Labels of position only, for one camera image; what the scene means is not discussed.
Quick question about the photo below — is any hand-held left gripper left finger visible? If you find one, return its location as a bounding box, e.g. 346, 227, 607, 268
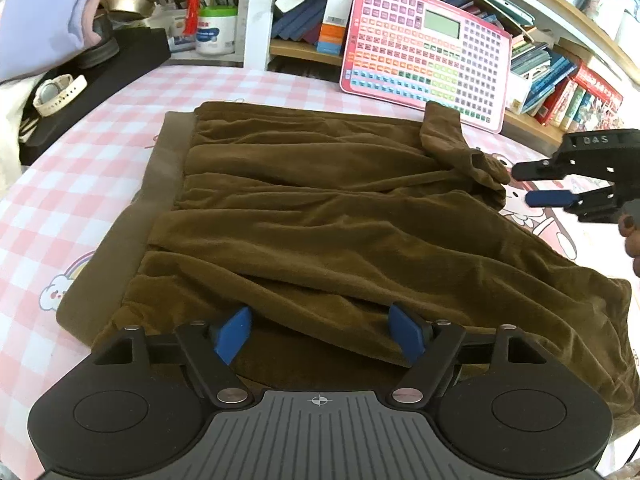
93, 306, 256, 406

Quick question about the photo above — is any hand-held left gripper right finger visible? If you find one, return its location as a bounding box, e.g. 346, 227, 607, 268
388, 301, 548, 405

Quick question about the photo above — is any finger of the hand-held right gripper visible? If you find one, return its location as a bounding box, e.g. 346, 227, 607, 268
511, 159, 569, 182
525, 189, 584, 207

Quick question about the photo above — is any brown velvet garment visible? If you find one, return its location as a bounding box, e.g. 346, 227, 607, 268
56, 101, 640, 418

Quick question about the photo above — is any person's right hand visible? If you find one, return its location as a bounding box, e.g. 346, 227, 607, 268
617, 199, 640, 279

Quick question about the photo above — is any row of colourful books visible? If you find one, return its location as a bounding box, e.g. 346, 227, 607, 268
505, 39, 626, 133

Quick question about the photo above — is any pink learning keyboard board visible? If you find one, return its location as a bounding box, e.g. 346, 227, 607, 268
339, 0, 512, 135

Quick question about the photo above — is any orange and white box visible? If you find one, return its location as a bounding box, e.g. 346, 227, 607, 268
316, 0, 359, 56

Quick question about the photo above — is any row of blue books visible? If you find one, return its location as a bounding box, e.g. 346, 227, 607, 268
272, 0, 337, 46

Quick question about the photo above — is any black flat case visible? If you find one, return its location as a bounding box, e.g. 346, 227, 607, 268
20, 27, 172, 161

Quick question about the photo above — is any white jar with green lid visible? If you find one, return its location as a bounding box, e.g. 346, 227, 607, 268
194, 6, 238, 57

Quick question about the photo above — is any white cloth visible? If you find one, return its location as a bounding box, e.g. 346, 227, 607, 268
0, 79, 32, 197

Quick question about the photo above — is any white wristwatch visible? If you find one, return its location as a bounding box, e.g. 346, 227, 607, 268
32, 74, 88, 118

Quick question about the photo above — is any dark round object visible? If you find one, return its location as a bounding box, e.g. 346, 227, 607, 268
75, 10, 121, 69

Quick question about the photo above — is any brass bowl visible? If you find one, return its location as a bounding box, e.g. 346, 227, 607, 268
100, 0, 159, 23

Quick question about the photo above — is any pale pink cloth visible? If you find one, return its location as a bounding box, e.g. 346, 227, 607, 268
81, 0, 114, 47

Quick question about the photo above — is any purple cloth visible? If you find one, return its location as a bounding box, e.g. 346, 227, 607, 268
0, 0, 103, 83

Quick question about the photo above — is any white shelf post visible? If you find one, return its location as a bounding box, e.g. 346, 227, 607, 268
243, 0, 282, 72

